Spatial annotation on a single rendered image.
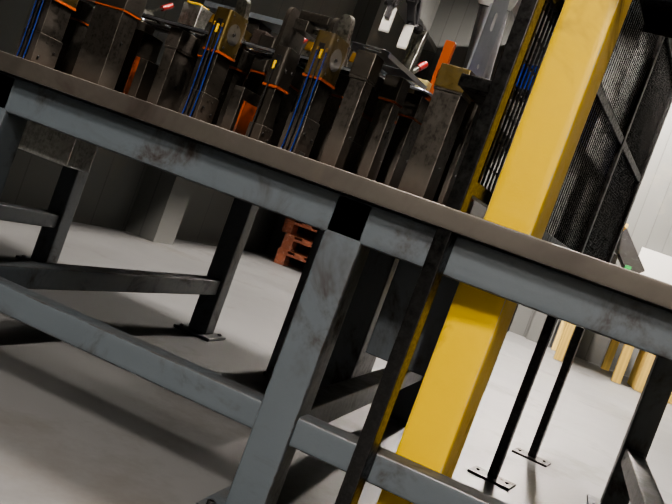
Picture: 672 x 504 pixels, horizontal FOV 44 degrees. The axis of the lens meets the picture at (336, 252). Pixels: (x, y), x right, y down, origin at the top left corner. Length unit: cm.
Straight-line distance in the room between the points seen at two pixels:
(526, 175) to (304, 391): 58
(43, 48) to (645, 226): 918
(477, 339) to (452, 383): 10
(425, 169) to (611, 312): 73
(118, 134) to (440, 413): 86
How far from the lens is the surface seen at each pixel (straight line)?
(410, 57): 252
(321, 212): 160
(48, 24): 280
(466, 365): 161
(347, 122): 191
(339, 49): 220
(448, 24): 1179
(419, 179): 207
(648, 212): 1113
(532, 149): 163
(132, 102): 176
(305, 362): 161
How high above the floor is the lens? 61
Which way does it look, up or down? 2 degrees down
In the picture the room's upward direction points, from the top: 20 degrees clockwise
